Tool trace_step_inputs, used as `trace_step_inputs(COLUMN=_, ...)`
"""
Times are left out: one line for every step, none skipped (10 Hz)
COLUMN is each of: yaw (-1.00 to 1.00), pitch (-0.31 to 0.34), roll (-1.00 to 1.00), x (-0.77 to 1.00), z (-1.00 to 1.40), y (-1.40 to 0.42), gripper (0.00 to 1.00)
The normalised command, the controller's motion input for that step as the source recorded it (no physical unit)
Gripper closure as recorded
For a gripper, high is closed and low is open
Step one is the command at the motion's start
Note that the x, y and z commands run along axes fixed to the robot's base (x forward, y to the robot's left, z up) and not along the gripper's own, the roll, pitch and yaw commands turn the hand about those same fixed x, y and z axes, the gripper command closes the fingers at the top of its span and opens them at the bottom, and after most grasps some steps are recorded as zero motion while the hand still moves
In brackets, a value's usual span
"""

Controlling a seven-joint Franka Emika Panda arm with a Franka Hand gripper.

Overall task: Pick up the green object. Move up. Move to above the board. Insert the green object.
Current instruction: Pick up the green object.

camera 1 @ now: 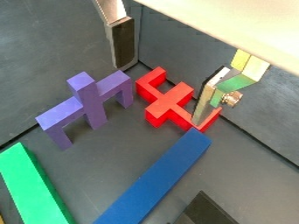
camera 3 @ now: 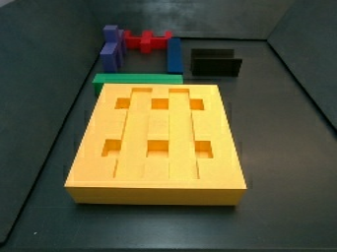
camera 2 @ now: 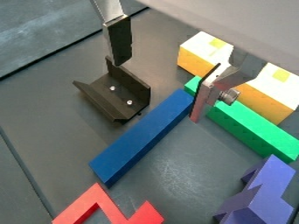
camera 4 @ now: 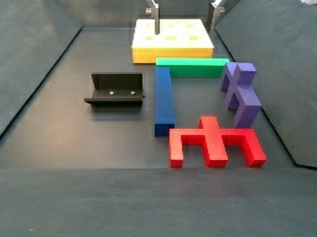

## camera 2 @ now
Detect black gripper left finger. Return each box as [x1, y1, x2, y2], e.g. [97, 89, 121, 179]
[89, 0, 132, 67]

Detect purple branched puzzle block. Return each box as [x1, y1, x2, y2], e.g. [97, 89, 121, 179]
[213, 155, 294, 224]

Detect green long bar block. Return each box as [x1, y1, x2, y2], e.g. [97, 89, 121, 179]
[182, 75, 299, 165]

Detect red branched puzzle block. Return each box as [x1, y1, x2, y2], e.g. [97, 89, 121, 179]
[51, 183, 164, 224]

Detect yellow slotted board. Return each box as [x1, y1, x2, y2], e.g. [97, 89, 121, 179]
[177, 31, 299, 124]

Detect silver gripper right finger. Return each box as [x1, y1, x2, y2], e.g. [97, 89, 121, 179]
[189, 48, 257, 123]

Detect black metal angle bracket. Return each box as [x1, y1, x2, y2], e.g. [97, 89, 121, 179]
[71, 56, 150, 123]

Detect blue long bar block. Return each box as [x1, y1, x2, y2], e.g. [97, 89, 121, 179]
[87, 89, 192, 187]

